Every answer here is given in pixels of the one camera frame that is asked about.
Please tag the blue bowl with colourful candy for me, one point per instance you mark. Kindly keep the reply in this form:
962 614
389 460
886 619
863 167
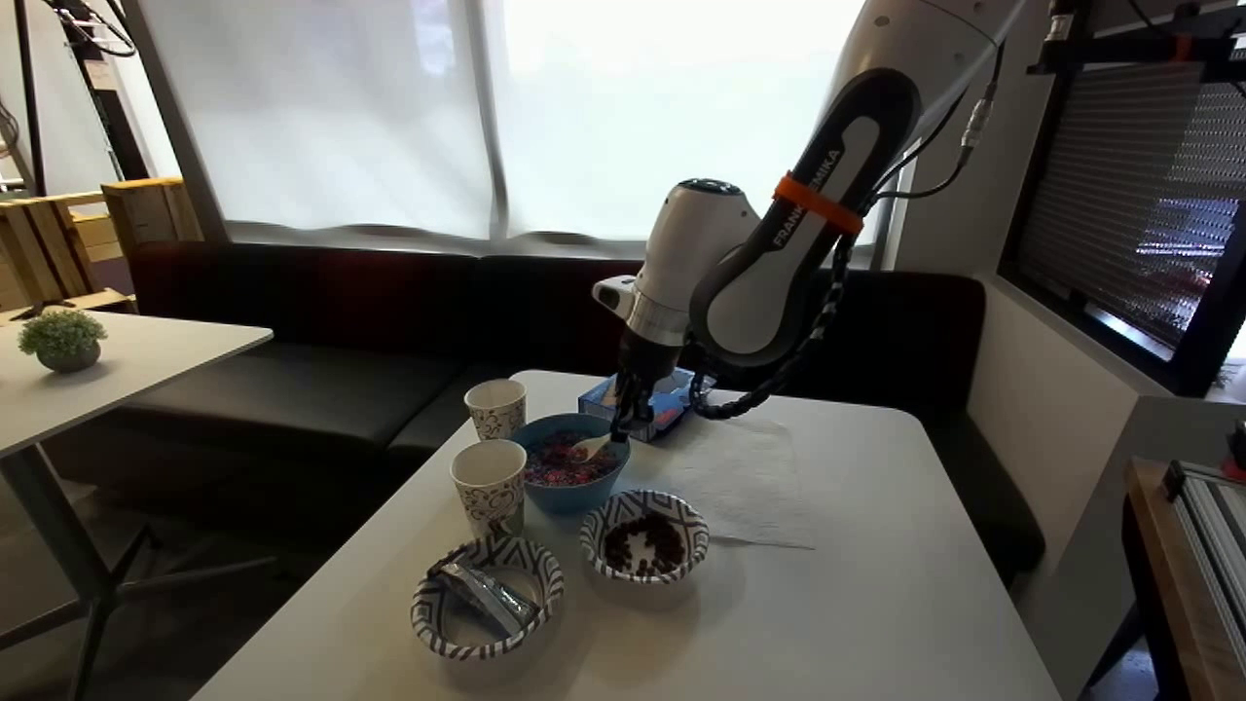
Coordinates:
568 489

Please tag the silver wrapped candy bar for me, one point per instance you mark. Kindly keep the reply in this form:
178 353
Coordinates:
500 610

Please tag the white paper napkin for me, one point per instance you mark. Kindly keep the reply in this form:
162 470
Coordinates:
750 484

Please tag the patterned paper cup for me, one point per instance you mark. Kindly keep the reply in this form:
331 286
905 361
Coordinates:
496 408
491 484

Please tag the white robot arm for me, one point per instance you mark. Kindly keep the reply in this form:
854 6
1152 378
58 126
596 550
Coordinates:
750 295

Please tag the small potted plant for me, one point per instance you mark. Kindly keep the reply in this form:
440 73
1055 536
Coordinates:
64 340

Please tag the wooden shelf unit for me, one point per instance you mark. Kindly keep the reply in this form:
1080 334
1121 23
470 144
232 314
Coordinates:
75 252

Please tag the patterned bowl with chocolate pieces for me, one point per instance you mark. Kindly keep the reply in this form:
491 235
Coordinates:
645 537

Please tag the wooden spoon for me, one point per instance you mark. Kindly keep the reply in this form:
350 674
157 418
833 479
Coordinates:
583 448

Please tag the patterned paper cup far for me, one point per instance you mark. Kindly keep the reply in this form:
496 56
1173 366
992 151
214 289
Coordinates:
496 408

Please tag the black monitor screen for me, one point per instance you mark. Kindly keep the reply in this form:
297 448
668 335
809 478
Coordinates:
1132 225

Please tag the neighbouring white table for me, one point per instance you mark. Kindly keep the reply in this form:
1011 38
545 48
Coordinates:
35 404

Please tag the black bench seat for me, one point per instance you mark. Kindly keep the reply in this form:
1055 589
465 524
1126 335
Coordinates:
369 356

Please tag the patterned paper cup near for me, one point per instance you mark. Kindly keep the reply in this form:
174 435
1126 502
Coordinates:
491 484

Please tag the blue cookie box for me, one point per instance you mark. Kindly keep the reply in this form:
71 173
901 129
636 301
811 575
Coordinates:
668 404

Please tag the patterned bowl with wrapped candy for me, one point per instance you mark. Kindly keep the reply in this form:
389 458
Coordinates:
453 632

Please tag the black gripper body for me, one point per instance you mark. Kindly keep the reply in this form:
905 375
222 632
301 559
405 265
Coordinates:
640 366

